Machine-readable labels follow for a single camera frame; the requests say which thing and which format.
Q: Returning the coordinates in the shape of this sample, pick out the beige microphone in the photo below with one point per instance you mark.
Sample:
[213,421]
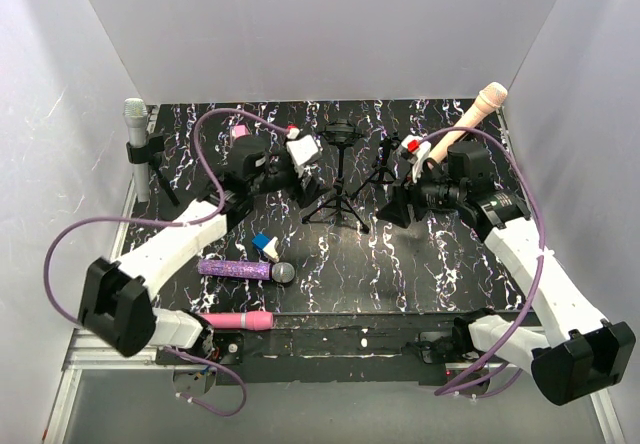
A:
[488,101]

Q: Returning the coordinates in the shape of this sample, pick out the black tripod shock-mount stand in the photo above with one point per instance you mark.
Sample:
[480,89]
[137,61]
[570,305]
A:
[341,134]

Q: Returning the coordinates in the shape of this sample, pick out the pink wedge-shaped box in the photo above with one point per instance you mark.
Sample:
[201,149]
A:
[239,131]

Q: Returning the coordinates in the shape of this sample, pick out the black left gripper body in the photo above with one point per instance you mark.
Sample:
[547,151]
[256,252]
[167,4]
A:
[280,177]

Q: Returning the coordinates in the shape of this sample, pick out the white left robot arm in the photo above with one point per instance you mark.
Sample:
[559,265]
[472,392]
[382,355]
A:
[117,300]

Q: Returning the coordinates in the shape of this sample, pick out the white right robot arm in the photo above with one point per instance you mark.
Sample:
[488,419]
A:
[580,351]

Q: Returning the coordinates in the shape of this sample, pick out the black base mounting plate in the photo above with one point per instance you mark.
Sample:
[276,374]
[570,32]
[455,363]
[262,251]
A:
[347,347]

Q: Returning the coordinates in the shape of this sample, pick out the black tripod microphone stand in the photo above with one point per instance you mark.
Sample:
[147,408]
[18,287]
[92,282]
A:
[381,173]

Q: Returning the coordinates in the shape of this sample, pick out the silver microphone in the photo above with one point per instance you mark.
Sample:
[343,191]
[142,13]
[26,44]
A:
[136,119]

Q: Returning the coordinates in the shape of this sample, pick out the blue and white small block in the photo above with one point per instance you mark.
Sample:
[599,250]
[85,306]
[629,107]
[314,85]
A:
[267,247]

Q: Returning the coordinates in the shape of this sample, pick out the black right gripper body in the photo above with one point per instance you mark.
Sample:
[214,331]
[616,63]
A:
[437,193]

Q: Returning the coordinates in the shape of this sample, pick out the purple glitter microphone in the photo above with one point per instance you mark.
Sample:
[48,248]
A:
[281,272]

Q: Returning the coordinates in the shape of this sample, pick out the pink plastic microphone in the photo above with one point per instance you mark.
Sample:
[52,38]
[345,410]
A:
[251,321]

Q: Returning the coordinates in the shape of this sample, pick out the black round-base stand left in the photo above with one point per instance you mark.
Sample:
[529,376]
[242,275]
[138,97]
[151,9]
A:
[147,158]

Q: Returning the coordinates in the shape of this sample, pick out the aluminium frame rail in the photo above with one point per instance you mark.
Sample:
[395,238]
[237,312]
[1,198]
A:
[90,349]

